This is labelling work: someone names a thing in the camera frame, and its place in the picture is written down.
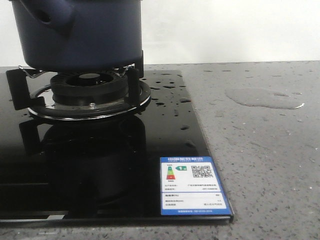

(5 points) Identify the dark blue pot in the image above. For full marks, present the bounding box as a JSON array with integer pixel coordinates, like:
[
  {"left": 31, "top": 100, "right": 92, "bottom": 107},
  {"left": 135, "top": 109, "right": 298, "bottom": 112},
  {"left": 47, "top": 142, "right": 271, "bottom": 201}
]
[{"left": 11, "top": 0, "right": 143, "bottom": 72}]

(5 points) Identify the black right pot support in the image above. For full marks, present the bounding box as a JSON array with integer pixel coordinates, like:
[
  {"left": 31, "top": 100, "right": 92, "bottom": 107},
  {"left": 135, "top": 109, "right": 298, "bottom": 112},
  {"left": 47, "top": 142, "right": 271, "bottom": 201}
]
[{"left": 5, "top": 57, "right": 150, "bottom": 121}]

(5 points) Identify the black glass gas stove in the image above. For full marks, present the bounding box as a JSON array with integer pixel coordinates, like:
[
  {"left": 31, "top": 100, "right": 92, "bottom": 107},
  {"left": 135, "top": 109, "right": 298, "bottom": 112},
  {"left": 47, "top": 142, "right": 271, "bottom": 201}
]
[{"left": 0, "top": 70, "right": 234, "bottom": 225}]

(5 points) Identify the blue energy label sticker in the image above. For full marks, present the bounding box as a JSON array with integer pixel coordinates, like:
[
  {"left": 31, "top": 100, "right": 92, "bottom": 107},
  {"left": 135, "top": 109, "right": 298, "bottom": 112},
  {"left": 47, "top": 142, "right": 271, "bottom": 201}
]
[{"left": 160, "top": 156, "right": 233, "bottom": 217}]

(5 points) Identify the black right gas burner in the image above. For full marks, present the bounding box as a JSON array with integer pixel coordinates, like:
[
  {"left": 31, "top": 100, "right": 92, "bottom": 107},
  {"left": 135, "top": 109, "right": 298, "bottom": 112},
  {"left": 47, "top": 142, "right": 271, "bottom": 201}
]
[{"left": 28, "top": 68, "right": 151, "bottom": 121}]

